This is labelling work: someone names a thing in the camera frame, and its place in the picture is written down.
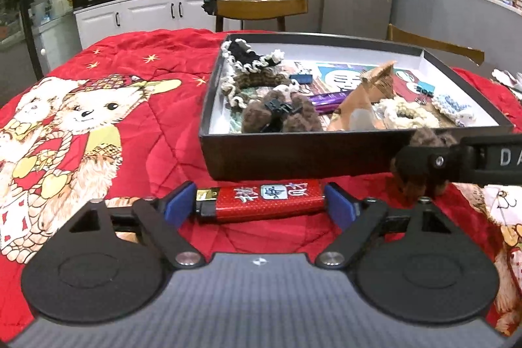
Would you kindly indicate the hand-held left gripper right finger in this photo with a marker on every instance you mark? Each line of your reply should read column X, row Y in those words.
column 338, row 203

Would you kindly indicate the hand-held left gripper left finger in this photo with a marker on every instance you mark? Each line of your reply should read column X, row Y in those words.
column 179, row 199

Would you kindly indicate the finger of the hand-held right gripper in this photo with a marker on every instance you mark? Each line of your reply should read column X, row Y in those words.
column 424, row 162

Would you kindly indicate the black cardboard box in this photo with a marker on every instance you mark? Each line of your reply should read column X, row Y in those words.
column 306, row 156

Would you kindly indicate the blue white crochet scrunchie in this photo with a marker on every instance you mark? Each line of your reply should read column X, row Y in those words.
column 452, row 105

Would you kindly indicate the cream crochet scrunchie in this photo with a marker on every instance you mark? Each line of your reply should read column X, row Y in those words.
column 391, row 107

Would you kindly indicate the teal binder clip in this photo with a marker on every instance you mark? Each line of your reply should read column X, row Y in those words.
column 425, row 90

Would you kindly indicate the red lighter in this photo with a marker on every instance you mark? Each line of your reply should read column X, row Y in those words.
column 261, row 201

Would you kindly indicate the brown paper packet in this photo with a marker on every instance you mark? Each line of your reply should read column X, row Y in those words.
column 359, row 103

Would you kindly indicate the purple candy bar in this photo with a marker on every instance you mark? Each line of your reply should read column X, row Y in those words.
column 326, row 100

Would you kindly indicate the brown crochet scrunchie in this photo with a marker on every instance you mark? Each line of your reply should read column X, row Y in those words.
column 253, row 81

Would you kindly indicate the black lace scrunchie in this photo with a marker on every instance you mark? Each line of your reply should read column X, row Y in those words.
column 240, row 52

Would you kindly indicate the pile of plastic bags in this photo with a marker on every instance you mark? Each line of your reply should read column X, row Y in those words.
column 507, row 81

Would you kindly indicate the red printed blanket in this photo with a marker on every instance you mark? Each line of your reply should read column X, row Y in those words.
column 163, row 107

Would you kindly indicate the wooden chair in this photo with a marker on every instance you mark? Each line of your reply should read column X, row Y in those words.
column 261, row 7
column 440, row 46

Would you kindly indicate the colourful printed booklet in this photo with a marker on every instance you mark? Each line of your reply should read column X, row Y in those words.
column 338, row 77

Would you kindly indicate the white kitchen cabinet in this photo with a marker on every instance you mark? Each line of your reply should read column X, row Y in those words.
column 142, row 13

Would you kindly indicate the black chair knob cover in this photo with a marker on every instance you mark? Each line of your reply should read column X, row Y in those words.
column 208, row 6

